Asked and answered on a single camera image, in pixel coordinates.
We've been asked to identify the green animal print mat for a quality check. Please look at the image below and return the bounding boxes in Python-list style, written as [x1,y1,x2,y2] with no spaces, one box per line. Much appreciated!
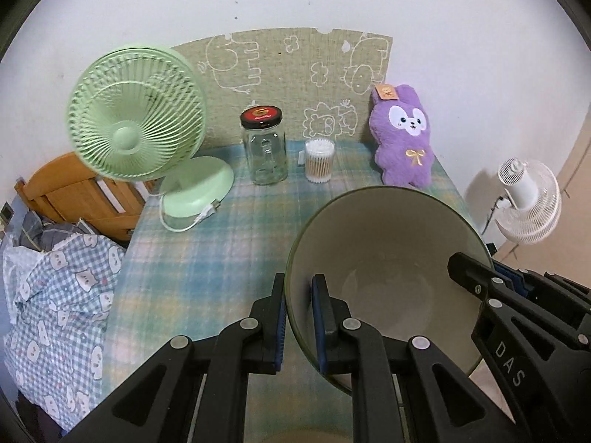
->
[168,28,393,153]

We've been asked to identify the green desk fan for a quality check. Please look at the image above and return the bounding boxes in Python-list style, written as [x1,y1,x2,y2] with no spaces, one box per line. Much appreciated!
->
[67,45,235,220]

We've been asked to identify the cotton swab container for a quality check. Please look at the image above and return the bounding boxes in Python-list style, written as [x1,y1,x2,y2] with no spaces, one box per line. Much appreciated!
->
[303,138,336,183]

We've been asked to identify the blue gingham bear print bedding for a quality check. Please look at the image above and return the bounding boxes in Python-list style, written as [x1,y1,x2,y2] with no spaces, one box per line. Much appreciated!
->
[2,233,127,435]

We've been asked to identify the black fan cable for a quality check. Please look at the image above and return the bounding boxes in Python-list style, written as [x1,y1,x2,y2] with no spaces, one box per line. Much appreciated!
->
[481,196,506,236]

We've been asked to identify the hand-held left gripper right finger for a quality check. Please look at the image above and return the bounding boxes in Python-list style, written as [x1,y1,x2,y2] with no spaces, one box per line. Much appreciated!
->
[313,274,532,443]

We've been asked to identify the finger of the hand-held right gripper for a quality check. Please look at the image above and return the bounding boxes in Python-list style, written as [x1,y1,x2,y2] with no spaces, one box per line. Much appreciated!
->
[447,252,546,388]
[492,261,591,319]

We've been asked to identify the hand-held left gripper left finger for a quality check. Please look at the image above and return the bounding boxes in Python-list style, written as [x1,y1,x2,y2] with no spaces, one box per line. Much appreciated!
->
[65,273,287,443]

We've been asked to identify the blue plaid tablecloth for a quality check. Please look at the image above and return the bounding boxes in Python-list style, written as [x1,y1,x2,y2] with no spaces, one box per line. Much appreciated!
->
[99,141,485,443]

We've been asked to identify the white fan power cable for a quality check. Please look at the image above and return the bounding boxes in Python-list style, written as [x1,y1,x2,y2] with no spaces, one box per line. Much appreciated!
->
[159,194,219,233]

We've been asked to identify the wooden chair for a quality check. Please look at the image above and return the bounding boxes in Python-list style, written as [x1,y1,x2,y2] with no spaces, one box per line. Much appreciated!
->
[14,152,158,243]

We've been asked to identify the large grey bowl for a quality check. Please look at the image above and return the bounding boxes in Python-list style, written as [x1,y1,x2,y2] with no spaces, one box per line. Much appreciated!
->
[285,186,491,398]

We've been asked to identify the purple plush bunny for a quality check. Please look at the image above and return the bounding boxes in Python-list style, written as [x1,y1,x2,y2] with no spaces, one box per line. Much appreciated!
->
[368,83,435,190]

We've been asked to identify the white standing fan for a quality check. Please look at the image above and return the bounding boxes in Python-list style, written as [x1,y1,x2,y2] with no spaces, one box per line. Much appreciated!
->
[495,158,562,245]

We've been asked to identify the glass jar with dark lid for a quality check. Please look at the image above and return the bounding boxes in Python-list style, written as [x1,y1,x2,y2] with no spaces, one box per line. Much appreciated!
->
[239,106,289,186]

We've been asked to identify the grey cloth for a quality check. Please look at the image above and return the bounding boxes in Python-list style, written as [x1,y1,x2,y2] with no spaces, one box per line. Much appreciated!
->
[9,210,98,252]

